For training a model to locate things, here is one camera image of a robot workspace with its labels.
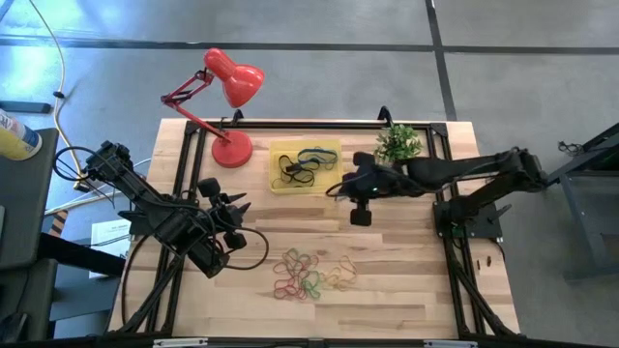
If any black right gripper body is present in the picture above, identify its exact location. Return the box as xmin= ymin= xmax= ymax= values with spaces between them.
xmin=341 ymin=151 xmax=405 ymax=228

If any black rubber band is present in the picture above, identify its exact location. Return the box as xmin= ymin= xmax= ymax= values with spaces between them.
xmin=289 ymin=159 xmax=321 ymax=188
xmin=270 ymin=168 xmax=316 ymax=190
xmin=276 ymin=153 xmax=310 ymax=178

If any yellow cable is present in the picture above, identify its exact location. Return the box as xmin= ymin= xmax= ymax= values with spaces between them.
xmin=27 ymin=0 xmax=84 ymax=190

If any white paper sheet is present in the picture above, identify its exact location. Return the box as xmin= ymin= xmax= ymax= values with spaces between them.
xmin=89 ymin=217 xmax=133 ymax=280

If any yellow blue cylindrical canister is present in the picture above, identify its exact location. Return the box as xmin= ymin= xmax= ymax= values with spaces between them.
xmin=0 ymin=108 xmax=44 ymax=161

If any black floor cable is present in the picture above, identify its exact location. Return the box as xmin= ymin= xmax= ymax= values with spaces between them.
xmin=557 ymin=139 xmax=585 ymax=156

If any silver bracket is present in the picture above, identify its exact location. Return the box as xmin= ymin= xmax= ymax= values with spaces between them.
xmin=152 ymin=337 xmax=209 ymax=348
xmin=423 ymin=339 xmax=479 ymax=348

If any dark grey metal cart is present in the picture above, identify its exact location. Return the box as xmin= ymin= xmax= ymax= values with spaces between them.
xmin=533 ymin=123 xmax=619 ymax=281

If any red desk lamp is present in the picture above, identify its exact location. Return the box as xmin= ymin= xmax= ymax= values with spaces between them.
xmin=161 ymin=46 xmax=266 ymax=169

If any black flat bar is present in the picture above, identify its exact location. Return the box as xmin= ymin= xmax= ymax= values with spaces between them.
xmin=0 ymin=100 xmax=53 ymax=115

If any yellow translucent plastic bin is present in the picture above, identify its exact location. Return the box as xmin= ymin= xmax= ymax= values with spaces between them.
xmin=268 ymin=138 xmax=345 ymax=196

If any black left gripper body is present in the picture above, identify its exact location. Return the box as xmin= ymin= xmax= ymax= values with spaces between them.
xmin=197 ymin=177 xmax=249 ymax=250

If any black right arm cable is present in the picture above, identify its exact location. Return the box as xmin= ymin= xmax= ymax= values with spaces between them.
xmin=325 ymin=172 xmax=360 ymax=200

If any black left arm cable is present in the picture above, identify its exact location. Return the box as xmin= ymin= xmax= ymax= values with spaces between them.
xmin=212 ymin=225 xmax=271 ymax=272

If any small green potted plant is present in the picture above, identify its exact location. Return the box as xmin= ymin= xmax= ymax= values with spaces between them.
xmin=372 ymin=123 xmax=424 ymax=165

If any black aluminium table frame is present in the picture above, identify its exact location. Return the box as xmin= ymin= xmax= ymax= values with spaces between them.
xmin=109 ymin=119 xmax=521 ymax=339

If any black power cable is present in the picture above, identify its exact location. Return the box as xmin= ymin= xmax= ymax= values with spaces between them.
xmin=51 ymin=146 xmax=118 ymax=210

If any white cable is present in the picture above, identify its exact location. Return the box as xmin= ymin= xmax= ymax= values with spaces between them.
xmin=43 ymin=159 xmax=152 ymax=217

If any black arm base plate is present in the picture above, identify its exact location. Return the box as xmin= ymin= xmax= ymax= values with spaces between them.
xmin=433 ymin=200 xmax=513 ymax=240
xmin=118 ymin=210 xmax=194 ymax=238

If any yellow black striped post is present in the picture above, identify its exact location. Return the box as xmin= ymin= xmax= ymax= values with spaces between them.
xmin=49 ymin=210 xmax=69 ymax=239

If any dark grey side table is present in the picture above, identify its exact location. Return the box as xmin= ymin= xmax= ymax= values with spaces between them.
xmin=0 ymin=128 xmax=60 ymax=339

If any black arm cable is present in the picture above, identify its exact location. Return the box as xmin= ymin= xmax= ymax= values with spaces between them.
xmin=212 ymin=225 xmax=271 ymax=272
xmin=325 ymin=172 xmax=360 ymax=200

